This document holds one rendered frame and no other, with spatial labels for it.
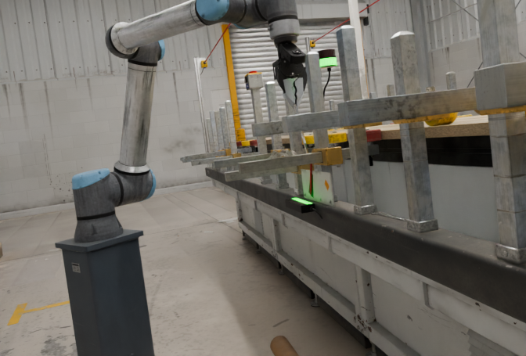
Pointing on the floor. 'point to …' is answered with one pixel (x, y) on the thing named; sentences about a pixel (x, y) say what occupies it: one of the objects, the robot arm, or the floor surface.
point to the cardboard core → (282, 347)
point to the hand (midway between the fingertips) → (295, 104)
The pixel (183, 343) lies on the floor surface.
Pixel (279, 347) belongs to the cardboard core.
